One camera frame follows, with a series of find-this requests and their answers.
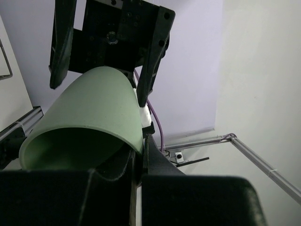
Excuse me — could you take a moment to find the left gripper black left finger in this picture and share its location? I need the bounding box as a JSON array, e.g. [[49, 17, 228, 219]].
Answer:
[[0, 152, 135, 226]]

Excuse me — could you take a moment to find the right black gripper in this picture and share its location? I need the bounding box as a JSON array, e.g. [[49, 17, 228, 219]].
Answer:
[[49, 0, 175, 107]]

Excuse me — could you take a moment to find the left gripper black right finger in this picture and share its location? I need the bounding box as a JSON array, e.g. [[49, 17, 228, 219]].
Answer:
[[141, 135, 267, 226]]

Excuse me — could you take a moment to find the pale green cup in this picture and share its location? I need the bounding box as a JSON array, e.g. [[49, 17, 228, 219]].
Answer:
[[19, 66, 143, 170]]

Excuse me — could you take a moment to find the grey wire dish rack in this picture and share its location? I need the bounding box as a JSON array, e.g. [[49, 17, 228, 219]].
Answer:
[[0, 42, 13, 80]]

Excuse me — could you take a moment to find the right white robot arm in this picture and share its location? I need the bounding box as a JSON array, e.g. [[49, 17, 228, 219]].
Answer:
[[49, 0, 175, 134]]

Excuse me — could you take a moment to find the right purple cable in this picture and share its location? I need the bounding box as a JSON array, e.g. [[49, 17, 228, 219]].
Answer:
[[133, 69, 165, 151]]

